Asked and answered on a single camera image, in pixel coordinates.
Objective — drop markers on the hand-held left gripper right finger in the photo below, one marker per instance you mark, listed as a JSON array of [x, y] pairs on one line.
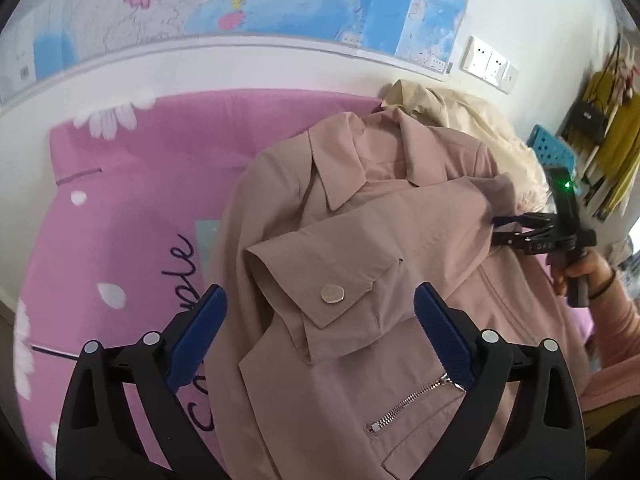
[[440, 330]]

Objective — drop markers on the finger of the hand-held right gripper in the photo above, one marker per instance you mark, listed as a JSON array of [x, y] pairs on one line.
[[507, 241], [515, 220]]

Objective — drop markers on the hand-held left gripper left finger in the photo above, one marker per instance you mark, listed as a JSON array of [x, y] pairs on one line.
[[200, 330]]

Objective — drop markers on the dusty pink jacket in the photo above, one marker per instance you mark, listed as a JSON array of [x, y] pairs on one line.
[[400, 230]]

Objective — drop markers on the person's right forearm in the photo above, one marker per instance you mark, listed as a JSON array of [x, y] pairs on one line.
[[617, 340]]

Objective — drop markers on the yellow hanging clothes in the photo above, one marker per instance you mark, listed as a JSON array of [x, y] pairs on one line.
[[617, 150]]

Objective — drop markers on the person's right hand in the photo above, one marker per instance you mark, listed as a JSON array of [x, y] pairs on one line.
[[590, 270]]

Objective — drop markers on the blue plastic basket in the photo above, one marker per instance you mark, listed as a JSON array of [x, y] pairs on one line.
[[550, 150]]

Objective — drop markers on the black hanging bag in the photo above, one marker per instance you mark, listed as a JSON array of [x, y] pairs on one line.
[[590, 117]]

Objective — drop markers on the cream yellow garment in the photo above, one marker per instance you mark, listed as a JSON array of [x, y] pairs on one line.
[[480, 115]]

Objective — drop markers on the pink daisy print bed sheet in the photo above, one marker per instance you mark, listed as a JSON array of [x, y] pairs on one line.
[[130, 200]]

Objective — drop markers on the white wall socket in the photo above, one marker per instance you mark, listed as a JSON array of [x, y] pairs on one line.
[[496, 67], [475, 55], [511, 79]]

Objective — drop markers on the colourful wall map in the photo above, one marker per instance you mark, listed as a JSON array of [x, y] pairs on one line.
[[280, 0]]

